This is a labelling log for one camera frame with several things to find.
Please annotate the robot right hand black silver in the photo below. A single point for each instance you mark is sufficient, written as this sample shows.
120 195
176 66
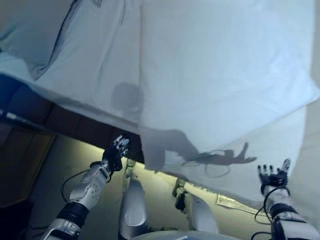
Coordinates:
275 178

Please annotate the grey robot torso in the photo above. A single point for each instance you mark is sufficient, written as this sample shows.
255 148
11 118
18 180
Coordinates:
187 236

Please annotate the robot left hand black silver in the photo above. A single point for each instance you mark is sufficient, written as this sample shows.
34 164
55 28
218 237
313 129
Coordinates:
113 157

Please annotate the silver robot right leg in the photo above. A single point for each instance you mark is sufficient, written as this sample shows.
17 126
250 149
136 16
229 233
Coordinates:
202 215

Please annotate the white fitted sheet mattress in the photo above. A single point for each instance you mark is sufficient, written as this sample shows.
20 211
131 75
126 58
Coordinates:
95 62

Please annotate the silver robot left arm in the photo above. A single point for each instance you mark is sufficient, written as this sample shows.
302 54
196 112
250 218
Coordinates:
85 190

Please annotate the cream textured fringed bedspread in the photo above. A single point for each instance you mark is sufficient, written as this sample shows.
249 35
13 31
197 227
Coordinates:
275 140

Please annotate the large beige pillow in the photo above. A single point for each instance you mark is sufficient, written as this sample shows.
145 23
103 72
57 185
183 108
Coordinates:
30 30

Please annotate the silver robot leg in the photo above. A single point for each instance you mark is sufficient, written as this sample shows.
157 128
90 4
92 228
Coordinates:
202 215
133 200

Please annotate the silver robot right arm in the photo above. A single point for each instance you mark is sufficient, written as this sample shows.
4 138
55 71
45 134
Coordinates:
285 212

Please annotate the glass top wooden nightstand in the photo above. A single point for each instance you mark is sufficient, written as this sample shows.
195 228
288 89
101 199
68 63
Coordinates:
22 155

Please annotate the silver robot left leg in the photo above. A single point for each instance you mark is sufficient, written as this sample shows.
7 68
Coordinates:
133 200

